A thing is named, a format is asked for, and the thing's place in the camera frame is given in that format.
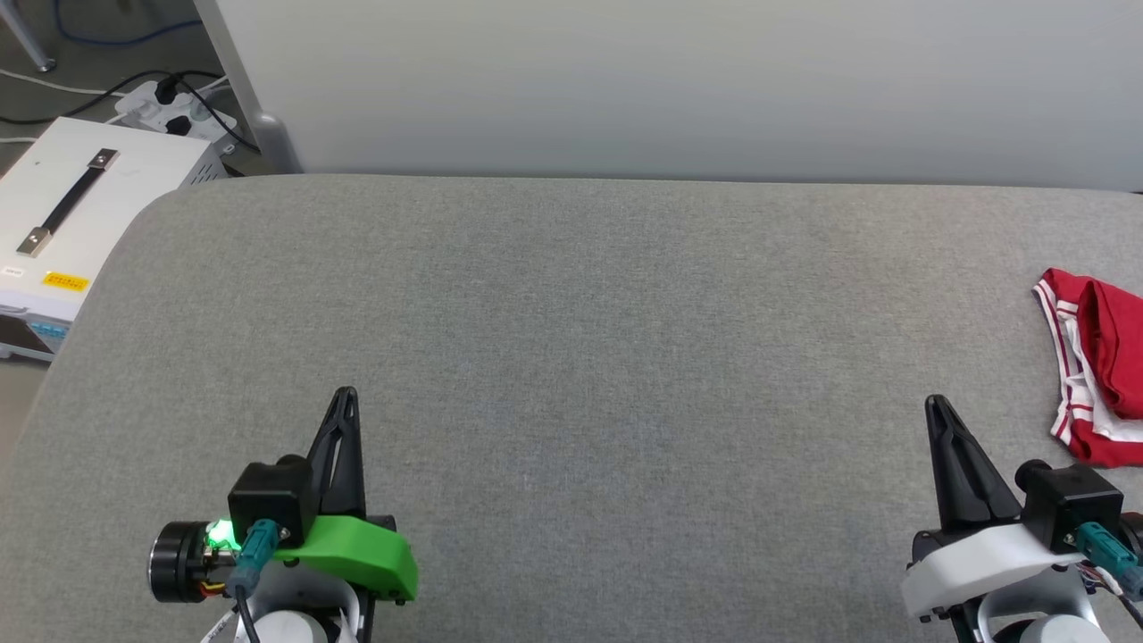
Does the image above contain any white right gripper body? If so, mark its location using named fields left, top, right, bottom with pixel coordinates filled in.
left=900, top=522, right=1086, bottom=643

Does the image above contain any black strap handle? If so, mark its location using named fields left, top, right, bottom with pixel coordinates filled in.
left=16, top=149, right=120, bottom=258

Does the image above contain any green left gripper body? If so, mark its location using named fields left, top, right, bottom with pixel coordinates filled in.
left=272, top=516, right=419, bottom=643

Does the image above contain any red and white sports garment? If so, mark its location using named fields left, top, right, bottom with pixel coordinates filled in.
left=1033, top=268, right=1143, bottom=468

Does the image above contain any grey metal leg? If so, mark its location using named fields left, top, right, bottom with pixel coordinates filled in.
left=0, top=0, right=57, bottom=74

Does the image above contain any white equipment box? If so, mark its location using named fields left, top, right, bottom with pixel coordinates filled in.
left=0, top=116, right=235, bottom=363

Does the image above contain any white cable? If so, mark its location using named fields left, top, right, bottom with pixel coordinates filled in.
left=0, top=68, right=128, bottom=101

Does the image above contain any white partition panel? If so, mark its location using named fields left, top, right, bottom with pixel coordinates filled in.
left=213, top=0, right=1143, bottom=194

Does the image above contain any grey partition post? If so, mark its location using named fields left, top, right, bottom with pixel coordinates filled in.
left=192, top=0, right=305, bottom=176

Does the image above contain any black power cable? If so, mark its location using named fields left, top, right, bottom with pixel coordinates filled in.
left=0, top=70, right=260, bottom=153

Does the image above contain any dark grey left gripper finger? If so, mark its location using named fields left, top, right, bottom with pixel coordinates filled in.
left=323, top=388, right=367, bottom=517
left=308, top=388, right=347, bottom=514

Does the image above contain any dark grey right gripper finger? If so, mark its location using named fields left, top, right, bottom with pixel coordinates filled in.
left=924, top=396, right=970, bottom=530
left=938, top=396, right=1023, bottom=528

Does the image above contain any white power strip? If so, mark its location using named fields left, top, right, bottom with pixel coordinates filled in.
left=114, top=79, right=238, bottom=148

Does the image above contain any blue cable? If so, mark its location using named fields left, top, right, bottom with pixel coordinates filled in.
left=52, top=0, right=204, bottom=47

